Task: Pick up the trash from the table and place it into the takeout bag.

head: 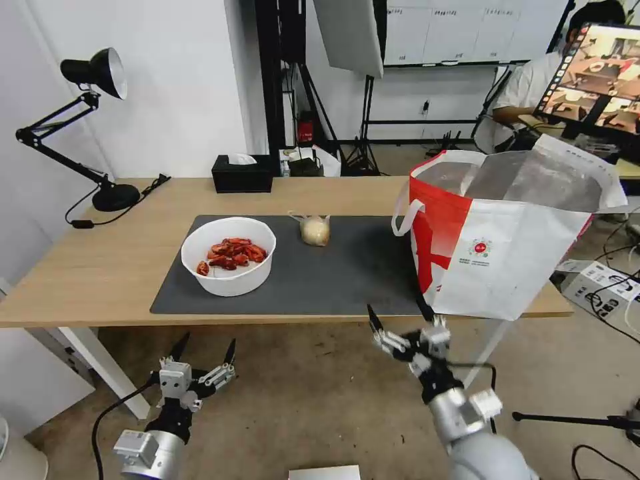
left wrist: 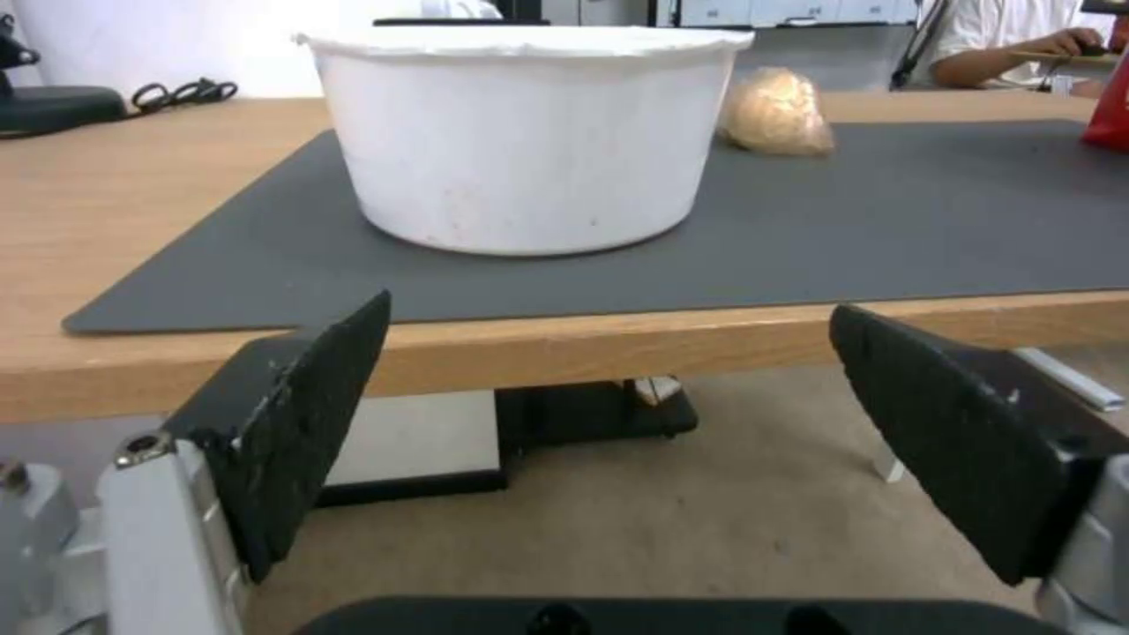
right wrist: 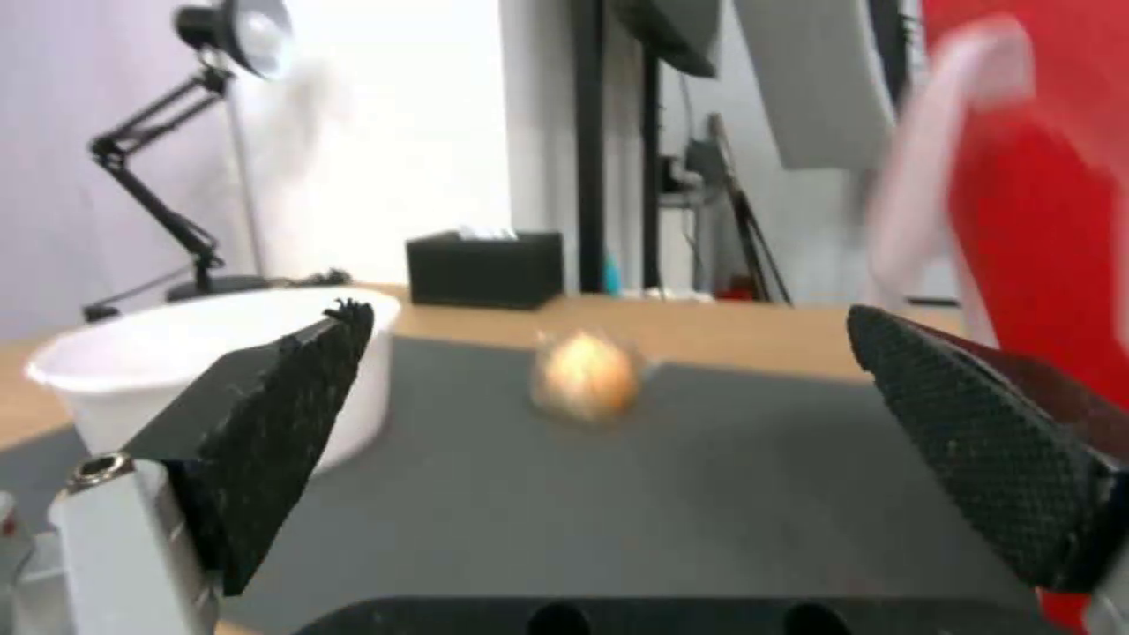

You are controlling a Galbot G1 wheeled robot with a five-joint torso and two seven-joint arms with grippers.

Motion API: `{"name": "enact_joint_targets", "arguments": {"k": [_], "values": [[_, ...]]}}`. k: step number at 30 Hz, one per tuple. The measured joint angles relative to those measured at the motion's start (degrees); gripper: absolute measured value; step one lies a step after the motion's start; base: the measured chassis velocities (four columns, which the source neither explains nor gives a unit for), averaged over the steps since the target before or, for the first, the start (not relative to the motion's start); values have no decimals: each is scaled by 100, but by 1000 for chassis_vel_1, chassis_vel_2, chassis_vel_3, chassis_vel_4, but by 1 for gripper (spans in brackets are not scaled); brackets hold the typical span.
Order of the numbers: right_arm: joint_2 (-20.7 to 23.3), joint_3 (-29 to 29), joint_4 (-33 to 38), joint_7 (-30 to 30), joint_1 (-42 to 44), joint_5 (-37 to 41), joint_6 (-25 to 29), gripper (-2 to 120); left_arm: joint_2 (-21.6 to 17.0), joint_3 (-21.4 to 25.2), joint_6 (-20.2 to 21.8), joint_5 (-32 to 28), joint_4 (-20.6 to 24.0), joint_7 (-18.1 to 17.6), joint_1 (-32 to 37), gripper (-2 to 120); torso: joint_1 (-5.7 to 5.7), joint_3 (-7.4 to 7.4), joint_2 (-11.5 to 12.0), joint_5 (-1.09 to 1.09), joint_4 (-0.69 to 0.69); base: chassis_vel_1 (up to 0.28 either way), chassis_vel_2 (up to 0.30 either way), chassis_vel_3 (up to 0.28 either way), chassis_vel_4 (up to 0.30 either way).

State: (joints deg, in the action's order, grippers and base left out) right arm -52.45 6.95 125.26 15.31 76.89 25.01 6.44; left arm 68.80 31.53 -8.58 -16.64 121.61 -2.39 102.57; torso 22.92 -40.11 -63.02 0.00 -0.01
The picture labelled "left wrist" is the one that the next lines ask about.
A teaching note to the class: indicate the black device base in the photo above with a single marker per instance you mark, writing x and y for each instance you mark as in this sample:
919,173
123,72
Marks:
53,107

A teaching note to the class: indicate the person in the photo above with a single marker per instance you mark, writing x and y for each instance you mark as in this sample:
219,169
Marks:
997,40

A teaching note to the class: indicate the red packet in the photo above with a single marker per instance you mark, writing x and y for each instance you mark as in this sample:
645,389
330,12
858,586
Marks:
1110,119

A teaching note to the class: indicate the black table foot base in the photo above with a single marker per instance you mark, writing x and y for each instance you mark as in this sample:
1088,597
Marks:
494,436

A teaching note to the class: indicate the white round takeout container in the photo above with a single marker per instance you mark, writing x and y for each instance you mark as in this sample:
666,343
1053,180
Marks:
527,135

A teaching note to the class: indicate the person's hand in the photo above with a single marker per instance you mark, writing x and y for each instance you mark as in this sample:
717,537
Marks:
1063,41

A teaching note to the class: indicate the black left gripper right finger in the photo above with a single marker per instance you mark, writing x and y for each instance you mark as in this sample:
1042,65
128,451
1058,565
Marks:
953,450

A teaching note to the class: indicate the dark grey table mat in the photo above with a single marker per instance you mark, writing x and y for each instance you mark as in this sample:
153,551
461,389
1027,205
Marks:
670,231

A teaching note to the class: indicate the crumpled brown paper ball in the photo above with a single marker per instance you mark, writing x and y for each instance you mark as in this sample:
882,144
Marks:
780,114

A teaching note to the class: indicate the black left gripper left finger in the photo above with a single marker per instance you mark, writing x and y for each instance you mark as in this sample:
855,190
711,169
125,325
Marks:
291,423

